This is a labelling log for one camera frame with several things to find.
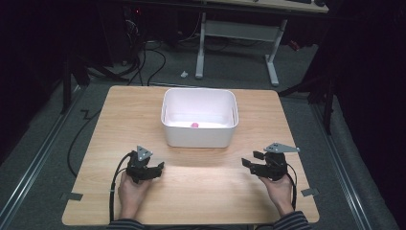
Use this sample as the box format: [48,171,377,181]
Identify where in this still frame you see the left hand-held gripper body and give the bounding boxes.
[125,145,158,185]

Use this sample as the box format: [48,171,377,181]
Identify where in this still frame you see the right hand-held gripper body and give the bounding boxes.
[255,142,302,182]

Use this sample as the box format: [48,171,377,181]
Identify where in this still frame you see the white plastic bin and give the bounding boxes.
[160,87,240,150]

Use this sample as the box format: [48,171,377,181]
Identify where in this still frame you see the person's right hand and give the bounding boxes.
[259,174,295,215]

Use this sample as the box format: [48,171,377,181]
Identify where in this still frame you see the person's left hand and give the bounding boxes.
[117,172,152,213]

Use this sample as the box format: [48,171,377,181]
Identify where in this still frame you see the grey tape piece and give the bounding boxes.
[64,192,84,202]
[300,187,320,197]

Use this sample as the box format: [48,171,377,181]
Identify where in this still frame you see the black metal stand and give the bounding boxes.
[59,52,129,115]
[278,75,337,136]

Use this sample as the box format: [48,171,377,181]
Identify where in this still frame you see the black computer tower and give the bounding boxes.
[95,2,143,67]

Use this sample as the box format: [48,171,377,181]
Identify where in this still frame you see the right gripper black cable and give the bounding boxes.
[285,163,299,213]

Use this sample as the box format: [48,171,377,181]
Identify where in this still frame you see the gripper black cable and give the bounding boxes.
[108,150,134,224]
[285,163,299,213]

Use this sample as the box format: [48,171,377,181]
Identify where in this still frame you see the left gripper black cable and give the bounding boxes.
[108,150,134,224]

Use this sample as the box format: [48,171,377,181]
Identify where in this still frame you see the black floor cable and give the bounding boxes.
[66,108,103,178]

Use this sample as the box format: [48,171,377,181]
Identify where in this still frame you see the metal floor rail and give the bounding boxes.
[309,101,373,230]
[0,85,84,228]

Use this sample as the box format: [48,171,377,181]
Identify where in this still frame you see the bundle of black cables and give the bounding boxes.
[125,18,168,87]

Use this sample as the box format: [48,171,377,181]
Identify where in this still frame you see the white frame desk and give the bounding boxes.
[194,0,330,87]

